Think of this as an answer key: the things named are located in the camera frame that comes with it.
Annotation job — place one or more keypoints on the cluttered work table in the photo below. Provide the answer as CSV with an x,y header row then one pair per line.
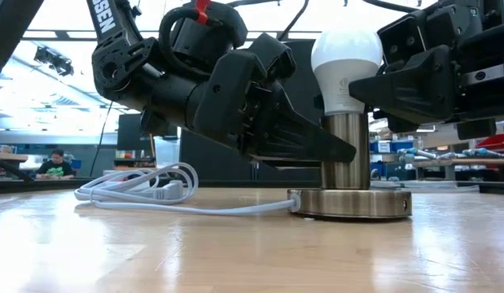
x,y
471,162

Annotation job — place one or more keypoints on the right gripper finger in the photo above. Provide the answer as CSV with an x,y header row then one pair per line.
x,y
400,125
418,85

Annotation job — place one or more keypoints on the silver hard drive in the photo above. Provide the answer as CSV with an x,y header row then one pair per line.
x,y
439,188

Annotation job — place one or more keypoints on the blue storage bin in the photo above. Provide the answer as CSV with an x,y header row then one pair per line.
x,y
403,145

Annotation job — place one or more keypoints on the white LED lightbulb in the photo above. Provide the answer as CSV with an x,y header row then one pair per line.
x,y
345,61

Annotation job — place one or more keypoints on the black aluminium table frame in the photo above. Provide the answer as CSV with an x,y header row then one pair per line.
x,y
31,185

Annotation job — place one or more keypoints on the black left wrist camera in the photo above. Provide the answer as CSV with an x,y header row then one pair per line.
x,y
272,57

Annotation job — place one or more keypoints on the red storage bin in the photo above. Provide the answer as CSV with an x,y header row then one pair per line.
x,y
496,142

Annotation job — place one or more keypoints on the black computer monitor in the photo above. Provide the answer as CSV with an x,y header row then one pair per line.
x,y
127,140

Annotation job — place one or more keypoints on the wooden side table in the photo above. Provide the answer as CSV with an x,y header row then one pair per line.
x,y
7,156

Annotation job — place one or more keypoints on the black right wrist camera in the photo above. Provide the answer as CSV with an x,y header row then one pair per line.
x,y
402,38

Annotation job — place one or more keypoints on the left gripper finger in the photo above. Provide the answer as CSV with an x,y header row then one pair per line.
x,y
292,138
292,164

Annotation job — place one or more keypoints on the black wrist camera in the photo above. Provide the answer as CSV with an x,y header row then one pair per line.
x,y
402,38
272,57

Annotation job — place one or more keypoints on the person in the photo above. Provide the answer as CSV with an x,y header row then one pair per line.
x,y
55,167

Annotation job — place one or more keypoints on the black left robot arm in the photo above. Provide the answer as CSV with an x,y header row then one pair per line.
x,y
113,65

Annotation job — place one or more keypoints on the brushed metal lamp base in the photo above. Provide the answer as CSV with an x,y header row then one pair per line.
x,y
349,203

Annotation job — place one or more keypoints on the white plastic bin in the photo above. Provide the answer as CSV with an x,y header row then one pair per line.
x,y
167,152

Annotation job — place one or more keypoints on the black overhead crossbar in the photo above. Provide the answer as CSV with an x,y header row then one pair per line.
x,y
52,35

